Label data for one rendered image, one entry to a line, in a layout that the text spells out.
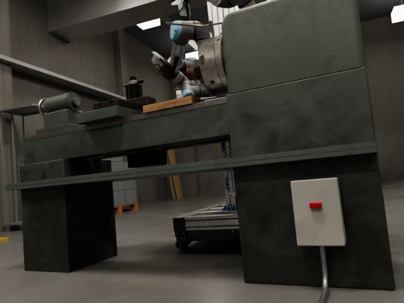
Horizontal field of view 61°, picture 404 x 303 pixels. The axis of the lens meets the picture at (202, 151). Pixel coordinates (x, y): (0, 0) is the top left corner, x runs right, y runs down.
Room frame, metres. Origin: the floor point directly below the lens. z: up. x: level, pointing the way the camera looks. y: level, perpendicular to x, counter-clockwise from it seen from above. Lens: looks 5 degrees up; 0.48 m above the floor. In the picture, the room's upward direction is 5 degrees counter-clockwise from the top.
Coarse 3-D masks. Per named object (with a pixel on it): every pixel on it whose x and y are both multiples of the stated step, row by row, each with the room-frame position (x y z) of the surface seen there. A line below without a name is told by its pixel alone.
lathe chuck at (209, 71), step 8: (208, 40) 1.73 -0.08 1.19; (200, 48) 1.72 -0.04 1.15; (208, 48) 1.70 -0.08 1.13; (200, 56) 1.71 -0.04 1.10; (208, 56) 1.69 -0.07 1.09; (200, 64) 1.71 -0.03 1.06; (208, 64) 1.69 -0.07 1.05; (208, 72) 1.71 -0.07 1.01; (216, 72) 1.69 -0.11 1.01; (208, 80) 1.73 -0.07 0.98; (216, 80) 1.72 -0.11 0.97; (208, 88) 1.77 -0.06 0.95; (216, 88) 1.76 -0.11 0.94; (224, 88) 1.76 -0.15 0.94; (216, 96) 1.86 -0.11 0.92
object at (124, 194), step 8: (112, 160) 6.12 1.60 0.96; (120, 160) 6.34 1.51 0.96; (112, 168) 6.10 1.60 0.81; (120, 168) 6.32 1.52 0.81; (128, 168) 6.58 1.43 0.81; (112, 184) 6.08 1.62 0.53; (120, 184) 6.30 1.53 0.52; (128, 184) 6.54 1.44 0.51; (120, 192) 6.28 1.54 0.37; (128, 192) 6.52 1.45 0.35; (120, 200) 6.26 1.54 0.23; (128, 200) 6.50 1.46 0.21; (136, 200) 6.79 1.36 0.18; (120, 208) 6.23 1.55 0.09; (136, 208) 6.75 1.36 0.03
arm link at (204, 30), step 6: (198, 24) 2.09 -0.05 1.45; (198, 30) 2.09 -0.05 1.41; (204, 30) 2.11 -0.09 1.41; (198, 36) 2.11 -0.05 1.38; (204, 36) 2.11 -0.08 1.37; (198, 42) 2.13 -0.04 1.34; (198, 48) 2.14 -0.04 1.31; (198, 54) 2.15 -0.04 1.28; (204, 90) 2.15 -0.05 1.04; (204, 96) 2.17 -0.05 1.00; (210, 96) 2.18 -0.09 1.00
